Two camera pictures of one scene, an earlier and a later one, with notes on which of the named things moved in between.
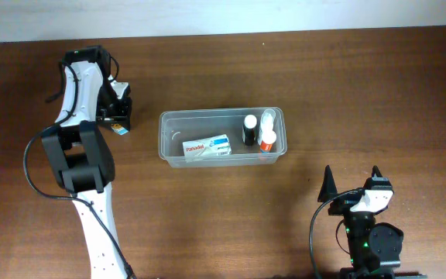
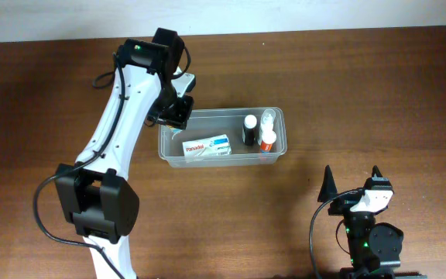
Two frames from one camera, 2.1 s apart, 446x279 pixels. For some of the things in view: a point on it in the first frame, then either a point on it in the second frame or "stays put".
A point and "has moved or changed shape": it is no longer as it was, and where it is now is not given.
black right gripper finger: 327,190 stays put
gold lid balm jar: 118,129 has moved or changed shape
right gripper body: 355,222 stays put
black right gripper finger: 376,170 stays put
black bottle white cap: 250,122 stays put
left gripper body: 114,109 to 172,110
